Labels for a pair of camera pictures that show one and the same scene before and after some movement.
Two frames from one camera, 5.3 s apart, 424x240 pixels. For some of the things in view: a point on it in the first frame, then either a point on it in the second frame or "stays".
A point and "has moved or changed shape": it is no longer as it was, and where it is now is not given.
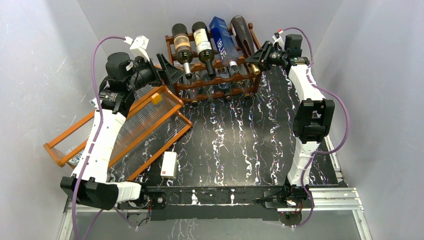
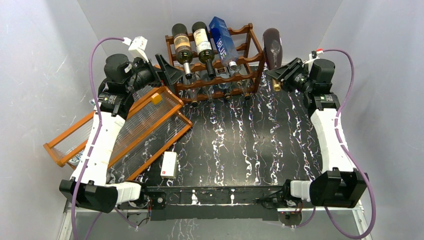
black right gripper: [257, 57] → [282, 72]
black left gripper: [172, 73] stays
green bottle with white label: [204, 46] stays
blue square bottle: [224, 42] stays
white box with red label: [169, 166] stays
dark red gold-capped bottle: [244, 40] has moved or changed shape
